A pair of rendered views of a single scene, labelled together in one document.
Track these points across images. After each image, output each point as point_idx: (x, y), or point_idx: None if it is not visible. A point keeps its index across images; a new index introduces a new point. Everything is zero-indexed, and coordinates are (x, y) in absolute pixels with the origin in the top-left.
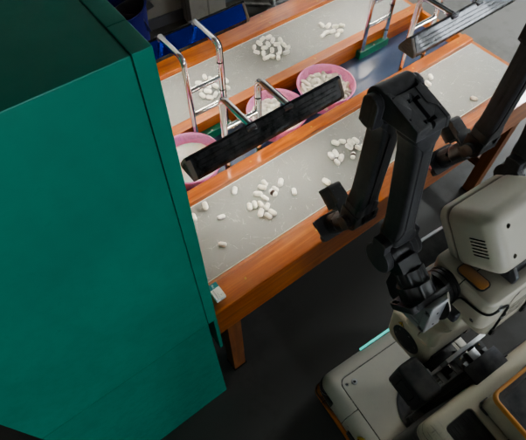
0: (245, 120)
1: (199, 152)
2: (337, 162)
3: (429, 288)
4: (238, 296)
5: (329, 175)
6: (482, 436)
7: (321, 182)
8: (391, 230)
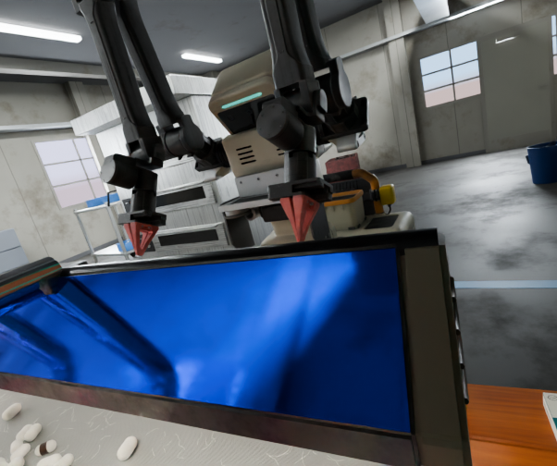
0: (31, 267)
1: (310, 240)
2: (68, 456)
3: None
4: (506, 389)
5: (103, 459)
6: (375, 223)
7: (129, 459)
8: (323, 46)
